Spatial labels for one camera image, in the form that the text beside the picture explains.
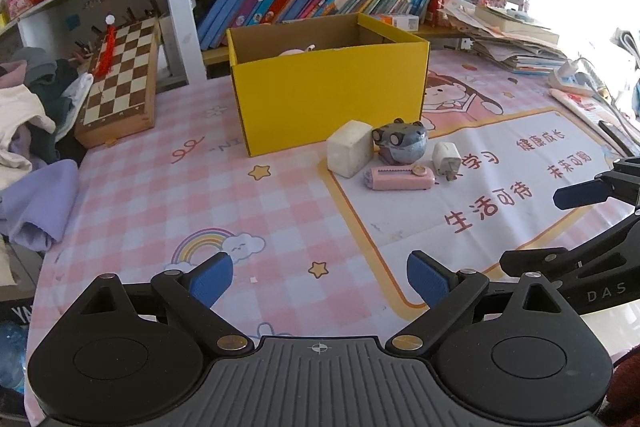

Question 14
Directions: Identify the pink checkered desktop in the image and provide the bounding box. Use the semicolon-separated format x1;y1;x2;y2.
24;32;640;427

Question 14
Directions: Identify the red and white booklet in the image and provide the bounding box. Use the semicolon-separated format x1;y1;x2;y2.
548;88;632;144

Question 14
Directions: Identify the pile of clothes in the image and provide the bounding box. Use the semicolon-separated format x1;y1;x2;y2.
0;47;96;168

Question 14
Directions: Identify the white cube block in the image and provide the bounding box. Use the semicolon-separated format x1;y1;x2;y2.
326;120;375;179

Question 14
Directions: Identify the person's dark red clothing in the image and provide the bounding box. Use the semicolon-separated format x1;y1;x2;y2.
602;349;640;427

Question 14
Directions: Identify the grey frog toy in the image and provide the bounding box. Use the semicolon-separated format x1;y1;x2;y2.
372;117;429;166

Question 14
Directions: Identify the small white carton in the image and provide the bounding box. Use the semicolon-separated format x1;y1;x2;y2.
372;13;420;32

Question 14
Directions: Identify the black pen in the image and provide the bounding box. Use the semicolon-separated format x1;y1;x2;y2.
598;120;637;158

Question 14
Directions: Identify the folded newspaper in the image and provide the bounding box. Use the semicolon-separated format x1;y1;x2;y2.
611;27;640;71

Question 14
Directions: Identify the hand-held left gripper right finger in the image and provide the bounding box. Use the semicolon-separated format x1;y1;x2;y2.
391;250;577;357

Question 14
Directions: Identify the white power strip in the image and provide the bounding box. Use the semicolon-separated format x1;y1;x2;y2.
547;59;609;97

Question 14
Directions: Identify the white charger plug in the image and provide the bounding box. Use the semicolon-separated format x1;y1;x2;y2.
432;141;464;183

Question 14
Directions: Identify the white item inside box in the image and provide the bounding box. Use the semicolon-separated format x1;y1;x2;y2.
277;44;317;58

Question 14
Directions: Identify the purple cloth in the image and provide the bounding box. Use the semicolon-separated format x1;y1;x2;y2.
0;158;81;252

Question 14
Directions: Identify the stack of papers and books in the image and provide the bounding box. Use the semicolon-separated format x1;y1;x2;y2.
439;0;569;76

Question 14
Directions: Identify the wooden chessboard box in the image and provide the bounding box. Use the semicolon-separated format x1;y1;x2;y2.
74;16;162;149

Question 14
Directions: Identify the yellow cardboard box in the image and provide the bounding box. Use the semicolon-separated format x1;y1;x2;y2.
226;13;431;158

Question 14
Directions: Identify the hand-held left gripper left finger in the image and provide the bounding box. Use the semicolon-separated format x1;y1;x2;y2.
75;251;254;359

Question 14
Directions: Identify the blue translucent plastic item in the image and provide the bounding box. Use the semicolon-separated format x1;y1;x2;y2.
0;321;27;394

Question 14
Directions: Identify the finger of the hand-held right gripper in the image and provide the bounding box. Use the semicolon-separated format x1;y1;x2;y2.
553;156;640;212
499;213;640;282

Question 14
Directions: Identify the red tassel ornament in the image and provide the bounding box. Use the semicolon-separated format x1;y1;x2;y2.
89;13;119;80

